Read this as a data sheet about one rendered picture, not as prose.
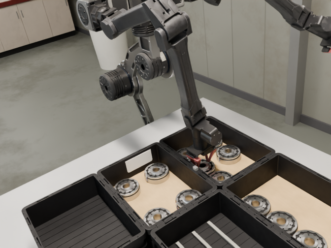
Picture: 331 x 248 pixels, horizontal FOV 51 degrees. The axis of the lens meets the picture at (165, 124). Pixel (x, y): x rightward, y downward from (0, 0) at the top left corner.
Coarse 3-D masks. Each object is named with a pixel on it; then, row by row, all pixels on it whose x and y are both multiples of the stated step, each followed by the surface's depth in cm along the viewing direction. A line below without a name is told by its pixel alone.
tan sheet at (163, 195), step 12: (144, 180) 146; (168, 180) 144; (180, 180) 143; (144, 192) 139; (156, 192) 139; (168, 192) 138; (132, 204) 135; (144, 204) 134; (156, 204) 133; (168, 204) 132
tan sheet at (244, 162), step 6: (204, 156) 154; (246, 156) 150; (216, 162) 150; (240, 162) 148; (246, 162) 147; (252, 162) 147; (216, 168) 146; (222, 168) 146; (228, 168) 145; (234, 168) 145; (240, 168) 144
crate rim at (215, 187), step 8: (152, 144) 150; (160, 144) 149; (136, 152) 146; (168, 152) 144; (120, 160) 143; (104, 168) 140; (192, 168) 133; (200, 176) 128; (208, 184) 125; (208, 192) 121; (120, 200) 123; (192, 200) 118; (128, 208) 119; (184, 208) 116; (136, 216) 116; (168, 216) 114; (144, 224) 112
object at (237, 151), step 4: (220, 148) 153; (232, 148) 151; (236, 148) 151; (216, 152) 151; (220, 152) 150; (236, 152) 149; (220, 156) 148; (224, 156) 148; (228, 156) 147; (232, 156) 147; (236, 156) 146
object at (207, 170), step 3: (201, 159) 148; (204, 159) 147; (195, 162) 147; (207, 162) 145; (210, 162) 146; (213, 162) 145; (210, 165) 143; (213, 165) 143; (207, 168) 142; (210, 168) 142; (213, 168) 142; (204, 171) 141; (207, 171) 141; (210, 171) 140
